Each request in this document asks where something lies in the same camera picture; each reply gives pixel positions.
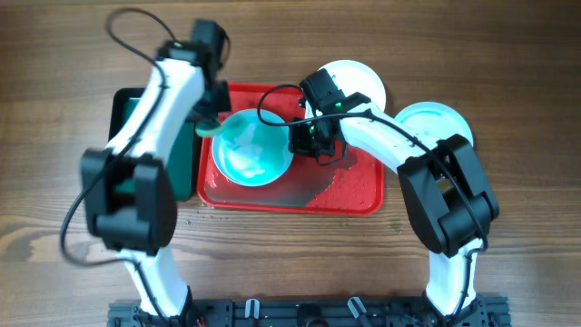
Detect black rectangular tray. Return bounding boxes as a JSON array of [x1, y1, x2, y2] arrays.
[[108, 88, 202, 202]]

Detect green yellow sponge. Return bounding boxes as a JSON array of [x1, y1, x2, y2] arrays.
[[194, 119, 223, 138]]

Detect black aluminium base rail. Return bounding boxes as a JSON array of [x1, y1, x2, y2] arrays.
[[106, 295, 512, 327]]

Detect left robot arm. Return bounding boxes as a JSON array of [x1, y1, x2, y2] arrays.
[[80, 19, 231, 326]]

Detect light blue plate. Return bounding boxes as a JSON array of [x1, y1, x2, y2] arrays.
[[395, 102, 475, 146], [212, 109, 293, 187]]

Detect white plate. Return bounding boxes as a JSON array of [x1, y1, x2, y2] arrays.
[[320, 59, 387, 110]]

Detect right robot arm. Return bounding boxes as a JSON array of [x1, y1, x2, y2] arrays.
[[289, 69, 499, 322]]

